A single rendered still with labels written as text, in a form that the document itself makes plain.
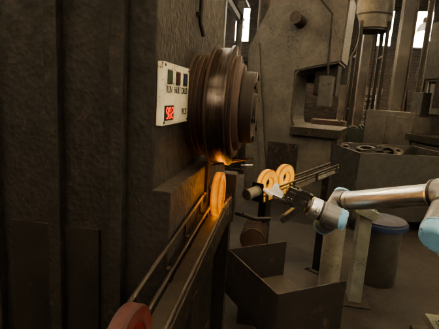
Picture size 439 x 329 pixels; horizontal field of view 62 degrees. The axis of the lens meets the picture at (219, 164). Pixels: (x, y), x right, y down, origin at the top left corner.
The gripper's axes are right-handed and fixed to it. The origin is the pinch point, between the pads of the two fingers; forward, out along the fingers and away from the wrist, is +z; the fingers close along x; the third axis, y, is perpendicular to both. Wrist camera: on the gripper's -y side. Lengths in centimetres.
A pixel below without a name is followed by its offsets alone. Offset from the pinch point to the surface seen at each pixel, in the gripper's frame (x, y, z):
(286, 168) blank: -46.7, 5.3, -6.7
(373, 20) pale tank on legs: -825, 288, -92
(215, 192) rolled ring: 22.1, -2.6, 17.9
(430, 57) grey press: -331, 146, -123
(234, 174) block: -6.7, 0.1, 16.2
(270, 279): 54, -11, -11
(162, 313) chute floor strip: 79, -20, 13
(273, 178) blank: -37.2, -0.8, -1.9
